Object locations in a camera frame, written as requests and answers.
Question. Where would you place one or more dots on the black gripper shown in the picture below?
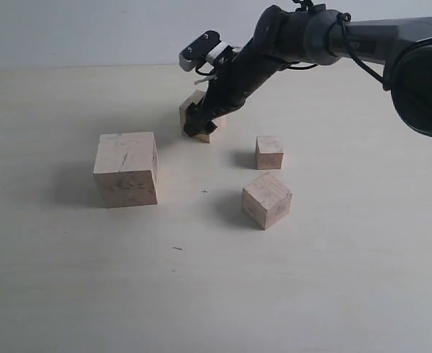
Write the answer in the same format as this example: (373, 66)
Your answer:
(236, 80)

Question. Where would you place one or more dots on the second largest wooden cube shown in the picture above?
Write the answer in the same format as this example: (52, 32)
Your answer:
(193, 123)

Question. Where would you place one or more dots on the smallest wooden cube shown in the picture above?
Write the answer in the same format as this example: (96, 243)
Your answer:
(269, 152)

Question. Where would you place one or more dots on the third largest wooden cube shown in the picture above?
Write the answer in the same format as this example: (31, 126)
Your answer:
(266, 200)

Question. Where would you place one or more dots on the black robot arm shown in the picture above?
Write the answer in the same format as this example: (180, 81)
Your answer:
(396, 52)

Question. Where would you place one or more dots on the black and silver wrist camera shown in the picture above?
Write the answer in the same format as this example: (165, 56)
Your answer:
(207, 48)

